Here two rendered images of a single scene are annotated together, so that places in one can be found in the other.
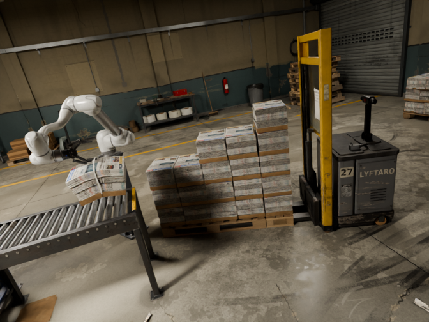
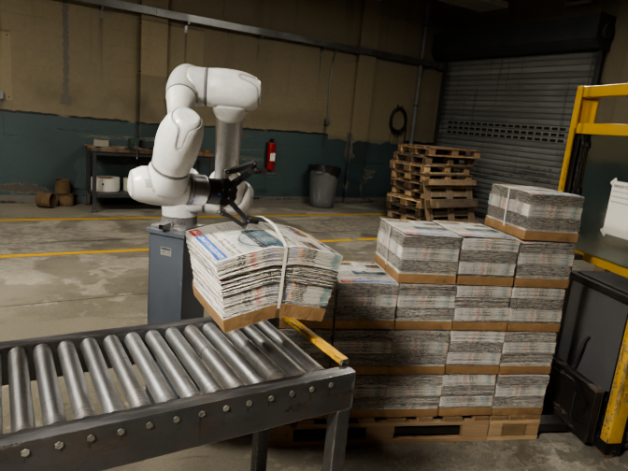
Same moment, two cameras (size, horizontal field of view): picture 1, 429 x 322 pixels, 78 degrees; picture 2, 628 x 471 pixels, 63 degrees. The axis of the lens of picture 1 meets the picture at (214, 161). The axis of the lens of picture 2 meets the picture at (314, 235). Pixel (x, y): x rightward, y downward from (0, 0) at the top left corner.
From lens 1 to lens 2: 135 cm
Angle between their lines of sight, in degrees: 19
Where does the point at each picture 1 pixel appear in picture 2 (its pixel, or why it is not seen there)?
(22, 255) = (65, 457)
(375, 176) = not seen: outside the picture
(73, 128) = not seen: outside the picture
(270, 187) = (517, 354)
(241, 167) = (476, 304)
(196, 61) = not seen: hidden behind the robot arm
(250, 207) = (468, 392)
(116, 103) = (35, 135)
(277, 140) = (554, 260)
